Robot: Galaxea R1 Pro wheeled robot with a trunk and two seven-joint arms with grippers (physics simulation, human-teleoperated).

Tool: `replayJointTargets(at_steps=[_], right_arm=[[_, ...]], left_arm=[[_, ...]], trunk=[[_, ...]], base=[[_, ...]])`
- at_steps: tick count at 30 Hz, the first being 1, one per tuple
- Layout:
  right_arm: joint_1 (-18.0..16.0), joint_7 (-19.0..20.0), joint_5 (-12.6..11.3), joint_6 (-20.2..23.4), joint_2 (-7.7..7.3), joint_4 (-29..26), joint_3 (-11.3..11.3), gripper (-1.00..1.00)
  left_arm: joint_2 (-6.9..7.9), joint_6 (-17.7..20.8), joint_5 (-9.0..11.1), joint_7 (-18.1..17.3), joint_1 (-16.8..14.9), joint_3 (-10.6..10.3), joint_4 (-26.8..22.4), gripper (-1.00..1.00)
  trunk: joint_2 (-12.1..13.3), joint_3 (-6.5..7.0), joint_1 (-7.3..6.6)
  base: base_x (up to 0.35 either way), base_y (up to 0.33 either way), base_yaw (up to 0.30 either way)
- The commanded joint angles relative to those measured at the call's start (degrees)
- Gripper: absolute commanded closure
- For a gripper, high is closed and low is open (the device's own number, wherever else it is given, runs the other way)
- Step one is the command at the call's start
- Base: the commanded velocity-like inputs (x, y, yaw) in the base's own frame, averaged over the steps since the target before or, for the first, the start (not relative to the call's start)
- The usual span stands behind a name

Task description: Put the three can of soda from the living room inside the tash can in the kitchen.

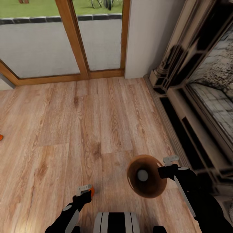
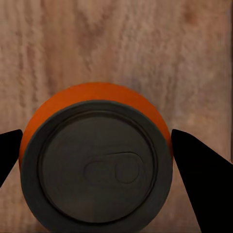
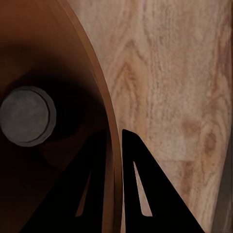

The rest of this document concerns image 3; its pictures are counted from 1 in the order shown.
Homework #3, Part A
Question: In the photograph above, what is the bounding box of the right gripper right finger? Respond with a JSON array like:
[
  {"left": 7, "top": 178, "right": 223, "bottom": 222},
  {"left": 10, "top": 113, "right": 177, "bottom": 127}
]
[{"left": 122, "top": 129, "right": 204, "bottom": 233}]

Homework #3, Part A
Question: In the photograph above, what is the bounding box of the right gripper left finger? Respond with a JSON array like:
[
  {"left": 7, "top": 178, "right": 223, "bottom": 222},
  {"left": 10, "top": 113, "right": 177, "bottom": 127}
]
[{"left": 20, "top": 129, "right": 107, "bottom": 233}]

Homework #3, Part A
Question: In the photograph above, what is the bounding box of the can of soda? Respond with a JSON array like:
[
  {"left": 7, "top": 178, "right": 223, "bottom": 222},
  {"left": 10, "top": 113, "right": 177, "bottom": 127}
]
[{"left": 0, "top": 86, "right": 83, "bottom": 148}]

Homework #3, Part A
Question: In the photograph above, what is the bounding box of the trash can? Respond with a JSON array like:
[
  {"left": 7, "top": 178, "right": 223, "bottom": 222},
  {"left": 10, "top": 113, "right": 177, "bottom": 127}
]
[{"left": 0, "top": 0, "right": 124, "bottom": 233}]

